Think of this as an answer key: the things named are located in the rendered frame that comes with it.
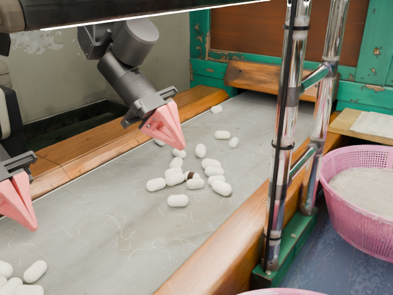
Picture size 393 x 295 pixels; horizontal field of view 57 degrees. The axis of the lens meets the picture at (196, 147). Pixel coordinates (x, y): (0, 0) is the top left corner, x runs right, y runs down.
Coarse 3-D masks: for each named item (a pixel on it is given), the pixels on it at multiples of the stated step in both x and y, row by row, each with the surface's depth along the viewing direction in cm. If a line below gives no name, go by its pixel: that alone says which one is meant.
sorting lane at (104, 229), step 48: (144, 144) 79; (192, 144) 79; (240, 144) 79; (96, 192) 62; (144, 192) 62; (192, 192) 62; (240, 192) 62; (0, 240) 51; (48, 240) 51; (96, 240) 51; (144, 240) 51; (192, 240) 51; (48, 288) 43; (96, 288) 43; (144, 288) 43
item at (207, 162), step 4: (204, 160) 68; (208, 160) 68; (212, 160) 67; (216, 160) 68; (204, 164) 68; (208, 164) 67; (212, 164) 67; (216, 164) 67; (220, 164) 68; (204, 168) 68
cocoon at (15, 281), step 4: (12, 280) 42; (16, 280) 42; (20, 280) 42; (8, 284) 41; (12, 284) 41; (16, 284) 42; (20, 284) 42; (4, 288) 41; (8, 288) 41; (12, 288) 41; (0, 292) 40; (4, 292) 40; (8, 292) 41; (12, 292) 41
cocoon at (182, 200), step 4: (172, 196) 57; (176, 196) 57; (180, 196) 57; (184, 196) 57; (168, 200) 57; (172, 200) 57; (176, 200) 57; (180, 200) 57; (184, 200) 57; (168, 204) 57; (172, 204) 57; (176, 204) 57; (180, 204) 57; (184, 204) 57
